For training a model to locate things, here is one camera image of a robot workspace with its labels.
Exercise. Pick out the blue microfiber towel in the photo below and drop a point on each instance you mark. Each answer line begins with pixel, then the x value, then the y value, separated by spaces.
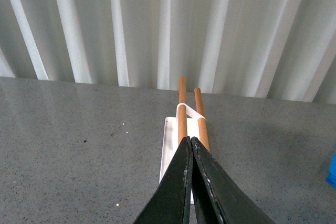
pixel 331 178

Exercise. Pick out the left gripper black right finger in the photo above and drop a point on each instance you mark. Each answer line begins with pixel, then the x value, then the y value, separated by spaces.
pixel 217 198

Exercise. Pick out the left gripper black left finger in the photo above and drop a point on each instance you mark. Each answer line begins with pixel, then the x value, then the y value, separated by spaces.
pixel 171 201

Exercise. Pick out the white rack with wooden bars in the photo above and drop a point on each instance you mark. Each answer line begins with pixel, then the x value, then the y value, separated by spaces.
pixel 187 122

